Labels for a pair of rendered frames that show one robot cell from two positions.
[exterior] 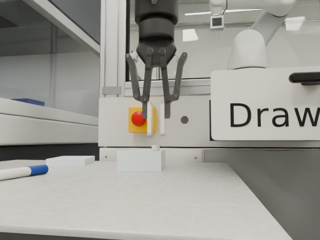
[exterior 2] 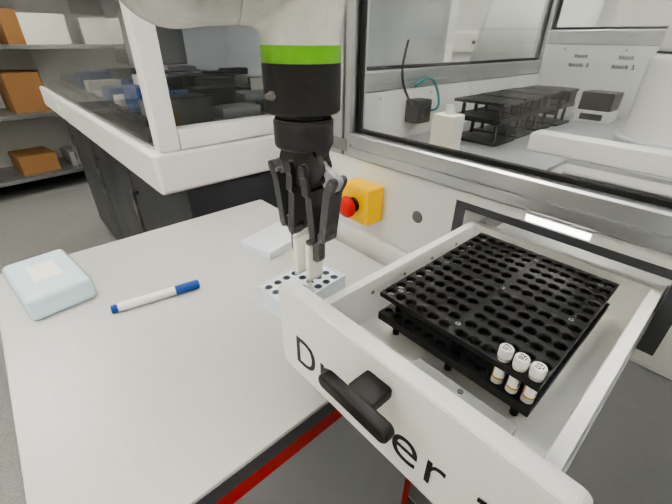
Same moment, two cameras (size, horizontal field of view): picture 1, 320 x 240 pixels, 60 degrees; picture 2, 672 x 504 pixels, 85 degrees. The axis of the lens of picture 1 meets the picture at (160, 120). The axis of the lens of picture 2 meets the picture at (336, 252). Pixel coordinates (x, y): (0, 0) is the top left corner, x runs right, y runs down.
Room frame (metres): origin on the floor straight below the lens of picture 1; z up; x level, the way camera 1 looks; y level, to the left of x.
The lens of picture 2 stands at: (0.22, -0.32, 1.15)
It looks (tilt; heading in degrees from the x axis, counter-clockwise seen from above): 30 degrees down; 38
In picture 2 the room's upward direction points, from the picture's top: straight up
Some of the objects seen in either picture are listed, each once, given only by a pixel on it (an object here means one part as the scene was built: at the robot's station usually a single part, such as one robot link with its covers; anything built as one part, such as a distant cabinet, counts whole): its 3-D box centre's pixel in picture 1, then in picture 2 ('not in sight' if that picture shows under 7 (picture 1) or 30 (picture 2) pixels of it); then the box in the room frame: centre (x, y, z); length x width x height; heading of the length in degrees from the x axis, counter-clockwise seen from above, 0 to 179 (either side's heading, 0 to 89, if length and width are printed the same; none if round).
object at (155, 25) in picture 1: (156, 45); (304, 151); (0.57, 0.01, 1.02); 0.08 x 0.07 x 0.09; 85
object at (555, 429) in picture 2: not in sight; (498, 309); (0.62, -0.26, 0.86); 0.40 x 0.26 x 0.06; 170
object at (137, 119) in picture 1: (139, 118); (348, 206); (0.74, 0.05, 0.88); 0.04 x 0.03 x 0.04; 80
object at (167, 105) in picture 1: (171, 106); (323, 247); (0.57, -0.02, 0.89); 0.03 x 0.01 x 0.05; 85
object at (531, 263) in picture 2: not in sight; (495, 309); (0.61, -0.26, 0.87); 0.22 x 0.18 x 0.06; 170
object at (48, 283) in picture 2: not in sight; (49, 281); (0.32, 0.39, 0.78); 0.15 x 0.10 x 0.04; 87
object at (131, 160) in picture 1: (143, 159); (302, 289); (0.58, 0.03, 0.78); 0.12 x 0.08 x 0.04; 175
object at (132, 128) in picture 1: (142, 119); (360, 201); (0.77, 0.05, 0.88); 0.07 x 0.05 x 0.07; 80
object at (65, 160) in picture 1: (72, 160); (275, 238); (0.69, 0.22, 0.77); 0.13 x 0.09 x 0.02; 3
